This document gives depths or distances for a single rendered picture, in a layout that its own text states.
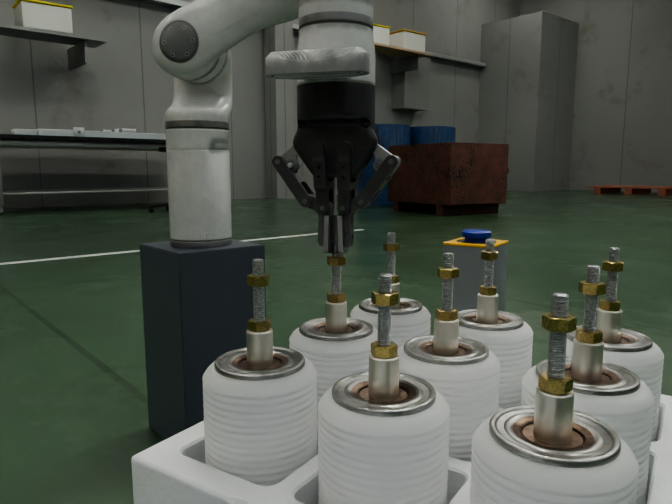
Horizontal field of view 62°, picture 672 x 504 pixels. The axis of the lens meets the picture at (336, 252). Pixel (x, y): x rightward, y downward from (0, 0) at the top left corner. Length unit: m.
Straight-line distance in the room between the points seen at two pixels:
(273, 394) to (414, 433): 0.12
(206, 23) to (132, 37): 6.65
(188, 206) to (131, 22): 6.72
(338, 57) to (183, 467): 0.35
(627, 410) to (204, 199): 0.60
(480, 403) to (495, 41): 11.36
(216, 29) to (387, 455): 0.61
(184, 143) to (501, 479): 0.63
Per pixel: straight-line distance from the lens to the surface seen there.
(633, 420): 0.47
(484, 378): 0.50
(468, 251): 0.77
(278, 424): 0.46
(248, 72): 8.14
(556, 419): 0.37
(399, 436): 0.39
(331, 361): 0.54
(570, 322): 0.36
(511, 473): 0.35
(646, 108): 11.68
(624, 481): 0.37
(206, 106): 0.85
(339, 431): 0.40
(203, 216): 0.83
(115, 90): 7.29
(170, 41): 0.84
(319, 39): 0.53
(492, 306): 0.62
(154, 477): 0.50
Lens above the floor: 0.41
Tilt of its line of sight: 8 degrees down
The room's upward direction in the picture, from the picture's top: straight up
